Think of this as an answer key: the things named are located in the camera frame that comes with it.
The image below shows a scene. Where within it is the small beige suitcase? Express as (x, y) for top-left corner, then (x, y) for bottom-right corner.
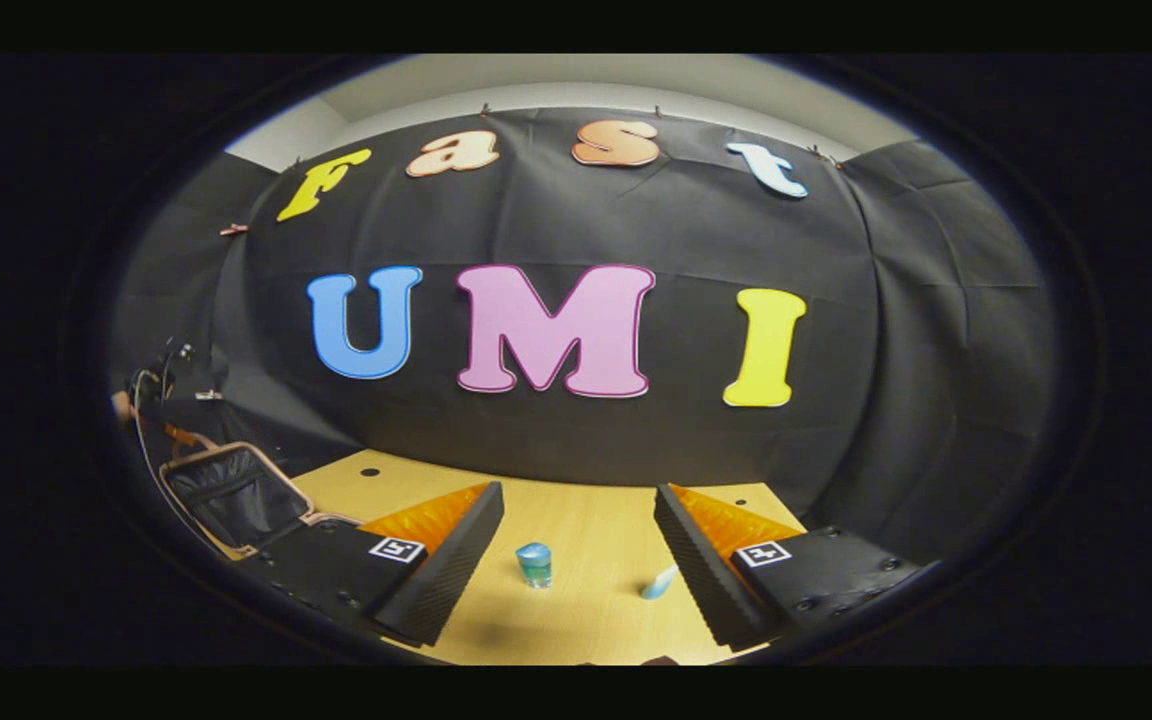
(159, 441), (365, 561)

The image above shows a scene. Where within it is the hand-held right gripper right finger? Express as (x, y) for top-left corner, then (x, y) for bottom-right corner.
(652, 484), (938, 651)

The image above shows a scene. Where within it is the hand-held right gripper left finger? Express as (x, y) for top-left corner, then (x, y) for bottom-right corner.
(234, 482), (505, 649)

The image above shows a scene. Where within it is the blue green cosmetic bottle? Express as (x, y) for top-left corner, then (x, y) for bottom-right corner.
(516, 542), (553, 590)

